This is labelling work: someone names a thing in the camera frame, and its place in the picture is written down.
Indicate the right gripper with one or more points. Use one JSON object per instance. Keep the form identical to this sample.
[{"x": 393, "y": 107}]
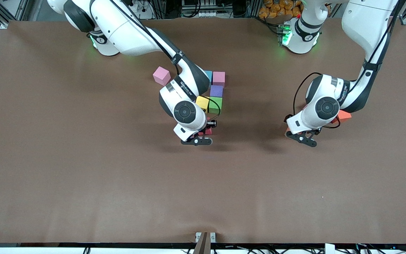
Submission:
[{"x": 210, "y": 124}]

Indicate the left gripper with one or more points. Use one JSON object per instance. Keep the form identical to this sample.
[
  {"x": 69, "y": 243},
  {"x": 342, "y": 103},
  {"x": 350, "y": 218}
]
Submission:
[{"x": 287, "y": 117}]

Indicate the red foam cube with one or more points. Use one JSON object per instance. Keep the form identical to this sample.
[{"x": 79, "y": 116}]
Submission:
[{"x": 208, "y": 131}]

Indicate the orange foam cube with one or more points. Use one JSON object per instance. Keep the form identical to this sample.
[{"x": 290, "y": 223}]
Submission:
[
  {"x": 287, "y": 133},
  {"x": 344, "y": 114}
]

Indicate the green foam cube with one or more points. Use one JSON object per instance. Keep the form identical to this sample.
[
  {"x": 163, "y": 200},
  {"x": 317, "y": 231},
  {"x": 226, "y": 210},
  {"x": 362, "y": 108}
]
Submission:
[{"x": 217, "y": 104}]

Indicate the yellow foam cube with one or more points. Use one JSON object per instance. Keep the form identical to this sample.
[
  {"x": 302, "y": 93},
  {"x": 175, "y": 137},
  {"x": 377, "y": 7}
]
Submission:
[{"x": 203, "y": 102}]

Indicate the purple foam cube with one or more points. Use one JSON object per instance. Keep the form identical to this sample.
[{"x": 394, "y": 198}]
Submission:
[{"x": 216, "y": 90}]

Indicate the pink foam cube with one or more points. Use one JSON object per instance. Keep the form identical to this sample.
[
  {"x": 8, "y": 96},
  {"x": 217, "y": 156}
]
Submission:
[
  {"x": 219, "y": 78},
  {"x": 161, "y": 76}
]

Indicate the blue foam cube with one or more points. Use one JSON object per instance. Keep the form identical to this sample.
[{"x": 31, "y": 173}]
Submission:
[{"x": 208, "y": 74}]

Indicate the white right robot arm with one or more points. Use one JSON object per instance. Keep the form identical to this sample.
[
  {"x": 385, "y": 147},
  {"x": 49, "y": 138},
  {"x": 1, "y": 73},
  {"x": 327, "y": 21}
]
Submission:
[{"x": 129, "y": 31}]

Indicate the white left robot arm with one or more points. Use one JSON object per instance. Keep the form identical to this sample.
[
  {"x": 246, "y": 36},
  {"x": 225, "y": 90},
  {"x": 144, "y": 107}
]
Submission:
[{"x": 365, "y": 28}]

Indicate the orange snack bags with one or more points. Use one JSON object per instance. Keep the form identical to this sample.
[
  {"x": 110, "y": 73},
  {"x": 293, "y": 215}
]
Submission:
[{"x": 273, "y": 10}]

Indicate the brown paper table cover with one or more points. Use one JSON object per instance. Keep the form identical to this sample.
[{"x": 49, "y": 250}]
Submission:
[{"x": 83, "y": 194}]

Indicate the small metal bracket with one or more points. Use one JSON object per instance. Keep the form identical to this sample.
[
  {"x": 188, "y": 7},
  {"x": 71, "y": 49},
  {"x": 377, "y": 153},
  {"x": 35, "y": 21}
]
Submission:
[{"x": 198, "y": 235}]

